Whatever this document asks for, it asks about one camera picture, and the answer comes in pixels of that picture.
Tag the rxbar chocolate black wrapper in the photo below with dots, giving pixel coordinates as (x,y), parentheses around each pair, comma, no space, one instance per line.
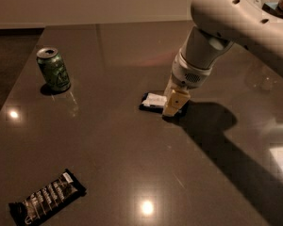
(42,204)

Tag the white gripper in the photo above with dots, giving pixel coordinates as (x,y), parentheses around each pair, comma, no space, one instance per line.
(189,75)

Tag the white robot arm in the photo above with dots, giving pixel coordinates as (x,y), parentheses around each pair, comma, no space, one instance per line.
(217,24)

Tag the green soda can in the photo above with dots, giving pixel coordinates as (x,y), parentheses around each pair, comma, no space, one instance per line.
(53,69)

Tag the rxbar blueberry dark wrapper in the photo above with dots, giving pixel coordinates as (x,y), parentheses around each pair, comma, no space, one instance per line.
(157,103)

